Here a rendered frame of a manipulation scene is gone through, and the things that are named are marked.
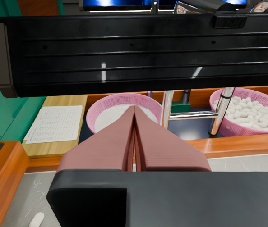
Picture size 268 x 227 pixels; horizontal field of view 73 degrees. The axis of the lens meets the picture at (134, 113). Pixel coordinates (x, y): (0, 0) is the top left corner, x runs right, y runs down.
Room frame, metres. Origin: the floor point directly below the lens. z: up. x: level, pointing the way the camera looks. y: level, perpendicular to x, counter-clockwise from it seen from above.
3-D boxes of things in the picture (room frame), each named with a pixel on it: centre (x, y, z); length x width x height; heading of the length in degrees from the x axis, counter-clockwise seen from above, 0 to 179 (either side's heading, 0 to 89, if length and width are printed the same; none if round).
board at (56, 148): (0.47, 0.24, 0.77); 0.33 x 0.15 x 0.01; 5
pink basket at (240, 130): (0.53, -0.41, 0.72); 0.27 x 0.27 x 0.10
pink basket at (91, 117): (0.49, 0.03, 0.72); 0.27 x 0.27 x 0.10
